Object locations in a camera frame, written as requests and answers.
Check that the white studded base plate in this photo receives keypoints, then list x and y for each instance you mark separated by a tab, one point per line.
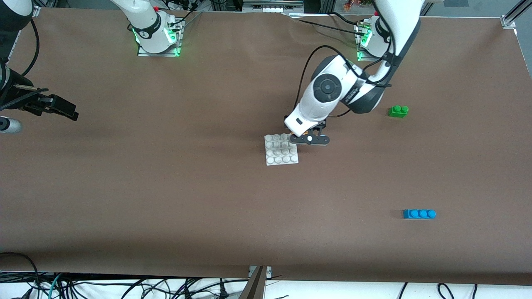
280	153

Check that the blue three-stud block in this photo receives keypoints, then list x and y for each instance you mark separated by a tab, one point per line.
417	214

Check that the brown table cover sheet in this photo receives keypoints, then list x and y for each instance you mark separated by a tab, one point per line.
166	166

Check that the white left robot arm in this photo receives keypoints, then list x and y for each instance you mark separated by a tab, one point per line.
328	87

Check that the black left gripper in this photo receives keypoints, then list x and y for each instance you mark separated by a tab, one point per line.
323	126

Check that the green two-stud block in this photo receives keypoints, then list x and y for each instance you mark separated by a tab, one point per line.
397	112

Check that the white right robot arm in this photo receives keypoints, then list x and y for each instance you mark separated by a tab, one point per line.
145	16

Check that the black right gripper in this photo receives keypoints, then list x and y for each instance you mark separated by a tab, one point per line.
17	99

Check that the metal table edge bracket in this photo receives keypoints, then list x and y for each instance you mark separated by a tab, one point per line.
255	284

